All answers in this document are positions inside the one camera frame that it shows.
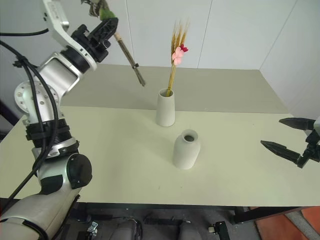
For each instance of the gray rounded shape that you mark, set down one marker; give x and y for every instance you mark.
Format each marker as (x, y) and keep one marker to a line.
(128, 230)

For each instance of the tall conical white vase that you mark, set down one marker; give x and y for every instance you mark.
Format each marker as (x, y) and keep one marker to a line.
(165, 111)

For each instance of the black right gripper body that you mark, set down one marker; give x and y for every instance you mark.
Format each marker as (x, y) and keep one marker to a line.
(312, 150)

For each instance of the dried bouquet with green wrap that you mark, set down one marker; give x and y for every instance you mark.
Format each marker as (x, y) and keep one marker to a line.
(128, 58)

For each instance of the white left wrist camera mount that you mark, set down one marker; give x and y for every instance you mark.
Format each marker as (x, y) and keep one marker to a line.
(59, 28)

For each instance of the black bracket with silver clamp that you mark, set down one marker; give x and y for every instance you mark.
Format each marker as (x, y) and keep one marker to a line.
(92, 228)
(220, 230)

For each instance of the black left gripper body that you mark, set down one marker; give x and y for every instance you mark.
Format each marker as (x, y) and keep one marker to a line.
(87, 41)

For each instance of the wheat bouquet with pink flower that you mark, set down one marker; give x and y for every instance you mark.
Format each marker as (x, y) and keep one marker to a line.
(178, 53)

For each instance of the round bottle-shaped white vase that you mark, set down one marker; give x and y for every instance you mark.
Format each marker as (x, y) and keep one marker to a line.
(186, 155)

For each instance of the black metal table frame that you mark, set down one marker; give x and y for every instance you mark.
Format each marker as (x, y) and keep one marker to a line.
(160, 205)

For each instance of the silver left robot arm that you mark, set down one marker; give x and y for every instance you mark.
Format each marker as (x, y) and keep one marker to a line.
(56, 73)

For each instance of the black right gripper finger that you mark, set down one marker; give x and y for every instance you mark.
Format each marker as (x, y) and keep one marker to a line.
(298, 123)
(281, 150)

